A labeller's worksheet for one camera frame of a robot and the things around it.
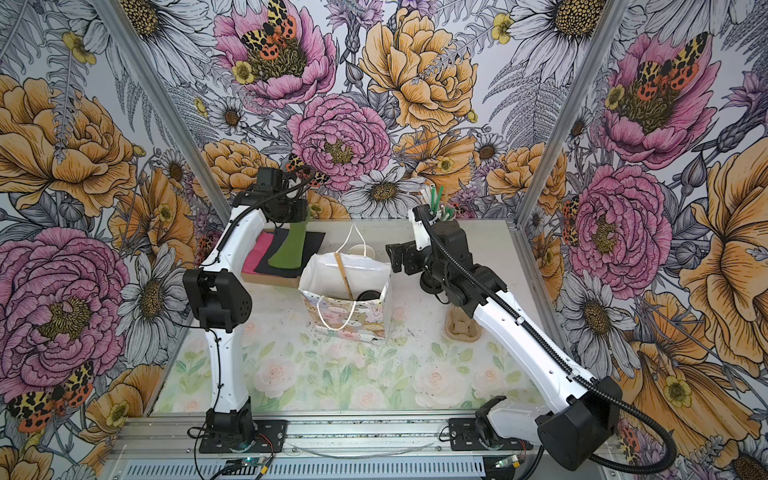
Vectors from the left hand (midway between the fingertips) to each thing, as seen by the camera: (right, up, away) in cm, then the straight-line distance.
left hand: (305, 219), depth 96 cm
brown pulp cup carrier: (+48, -33, -4) cm, 58 cm away
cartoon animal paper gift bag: (+12, -20, -26) cm, 35 cm away
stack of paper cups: (+20, -10, -19) cm, 30 cm away
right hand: (+31, -10, -22) cm, 39 cm away
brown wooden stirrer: (+14, -14, -15) cm, 25 cm away
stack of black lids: (+40, -21, +4) cm, 45 cm away
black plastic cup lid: (+21, -22, -13) cm, 33 cm away
